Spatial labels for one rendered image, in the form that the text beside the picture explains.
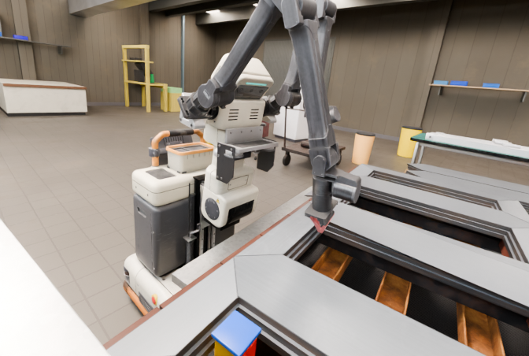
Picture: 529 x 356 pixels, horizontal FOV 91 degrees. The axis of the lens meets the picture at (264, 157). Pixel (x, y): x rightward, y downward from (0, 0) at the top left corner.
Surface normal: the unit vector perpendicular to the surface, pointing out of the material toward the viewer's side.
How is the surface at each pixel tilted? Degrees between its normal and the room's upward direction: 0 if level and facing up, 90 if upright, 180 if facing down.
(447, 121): 90
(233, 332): 0
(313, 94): 96
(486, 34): 90
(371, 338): 0
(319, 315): 0
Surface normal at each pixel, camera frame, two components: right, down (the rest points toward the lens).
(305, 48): -0.54, 0.29
